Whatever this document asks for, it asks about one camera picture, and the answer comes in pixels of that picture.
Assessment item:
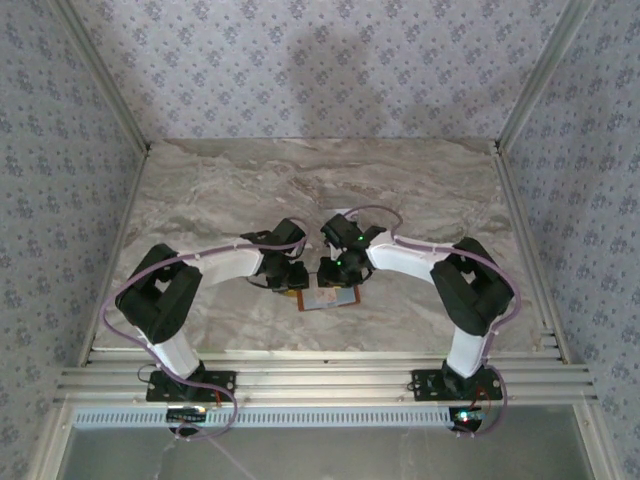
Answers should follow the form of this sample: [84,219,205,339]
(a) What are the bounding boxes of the aluminium corner post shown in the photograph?
[47,0,154,154]
[497,0,599,154]

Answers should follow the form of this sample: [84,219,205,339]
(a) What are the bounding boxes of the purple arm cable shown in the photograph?
[344,204,524,441]
[101,217,309,444]

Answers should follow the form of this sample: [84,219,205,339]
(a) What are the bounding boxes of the grey metal sheet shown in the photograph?
[59,427,599,480]

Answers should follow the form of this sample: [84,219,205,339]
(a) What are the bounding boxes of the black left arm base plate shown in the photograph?
[145,370,237,402]

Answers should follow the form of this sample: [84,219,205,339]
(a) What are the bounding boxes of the aluminium frame leg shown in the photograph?
[29,402,76,480]
[572,402,619,480]

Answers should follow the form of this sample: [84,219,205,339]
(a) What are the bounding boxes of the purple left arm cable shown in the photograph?
[101,217,309,444]

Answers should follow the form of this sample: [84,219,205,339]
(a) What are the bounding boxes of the aluminium extrusion base frame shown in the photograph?
[54,349,599,406]

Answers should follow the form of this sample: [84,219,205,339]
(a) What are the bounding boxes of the thin pale wire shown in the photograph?
[207,437,254,480]

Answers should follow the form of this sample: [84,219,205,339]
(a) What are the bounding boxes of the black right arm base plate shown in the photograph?
[410,368,503,402]

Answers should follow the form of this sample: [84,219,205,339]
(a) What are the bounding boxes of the brown leather card holder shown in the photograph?
[296,285,363,313]

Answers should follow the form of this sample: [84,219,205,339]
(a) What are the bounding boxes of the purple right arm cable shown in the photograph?
[344,204,524,441]

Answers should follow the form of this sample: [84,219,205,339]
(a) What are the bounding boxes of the aluminium side rail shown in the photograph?
[492,147,571,364]
[77,147,154,366]

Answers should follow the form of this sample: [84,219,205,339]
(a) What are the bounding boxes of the grey slotted cable duct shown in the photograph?
[72,405,454,430]

